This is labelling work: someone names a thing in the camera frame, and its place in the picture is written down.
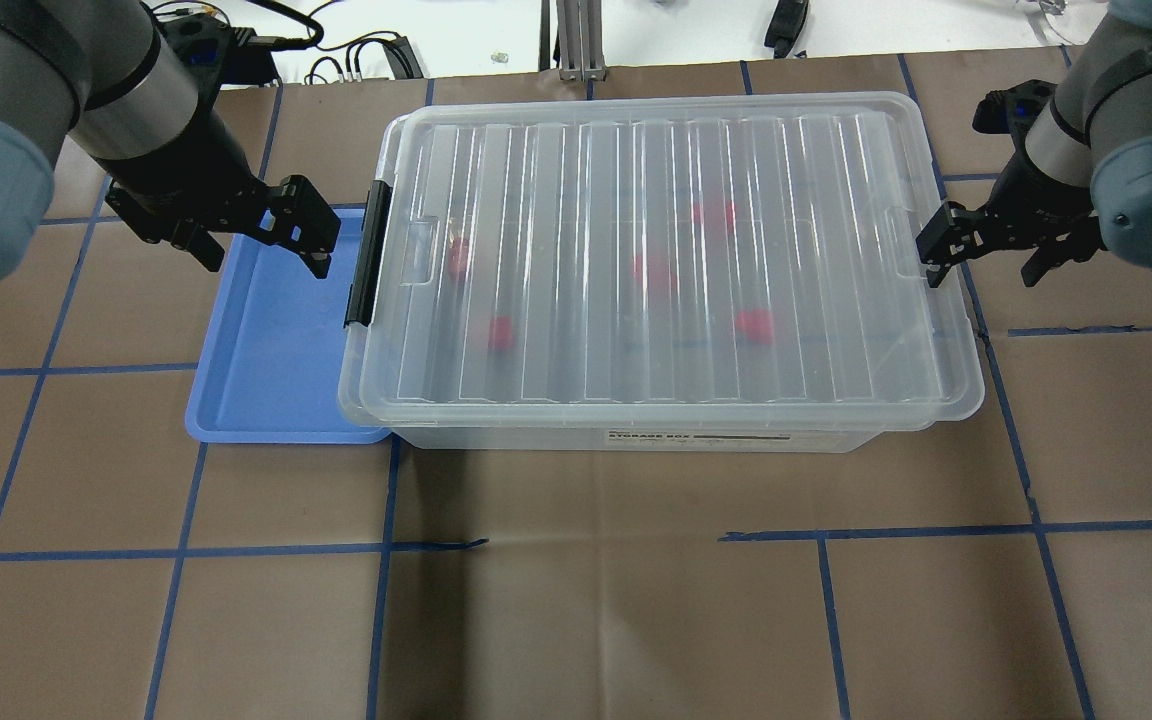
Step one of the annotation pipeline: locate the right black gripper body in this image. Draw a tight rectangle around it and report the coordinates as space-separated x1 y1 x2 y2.
946 160 1102 263

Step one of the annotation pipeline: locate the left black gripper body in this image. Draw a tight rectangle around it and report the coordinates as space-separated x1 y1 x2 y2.
106 176 297 251

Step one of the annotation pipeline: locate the red block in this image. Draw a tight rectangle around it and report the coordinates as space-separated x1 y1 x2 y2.
733 306 780 347
691 200 737 234
445 236 471 285
631 252 679 297
484 314 516 354

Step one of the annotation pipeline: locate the clear plastic box lid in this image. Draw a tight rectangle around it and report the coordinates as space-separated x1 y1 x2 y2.
338 91 986 438

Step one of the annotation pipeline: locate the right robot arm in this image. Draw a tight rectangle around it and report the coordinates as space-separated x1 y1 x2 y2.
916 1 1152 288

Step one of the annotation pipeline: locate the blue plastic tray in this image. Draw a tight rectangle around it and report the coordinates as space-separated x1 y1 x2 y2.
185 206 391 445

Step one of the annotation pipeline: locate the clear plastic storage box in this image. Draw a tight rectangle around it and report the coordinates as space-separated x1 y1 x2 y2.
393 427 879 454

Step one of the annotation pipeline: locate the red block back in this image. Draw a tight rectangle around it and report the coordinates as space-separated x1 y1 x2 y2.
691 200 737 234

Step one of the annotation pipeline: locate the black box latch handle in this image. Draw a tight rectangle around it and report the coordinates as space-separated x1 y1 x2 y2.
343 179 393 327

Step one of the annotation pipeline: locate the aluminium frame post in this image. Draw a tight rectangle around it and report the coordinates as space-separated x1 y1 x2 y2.
556 0 607 82

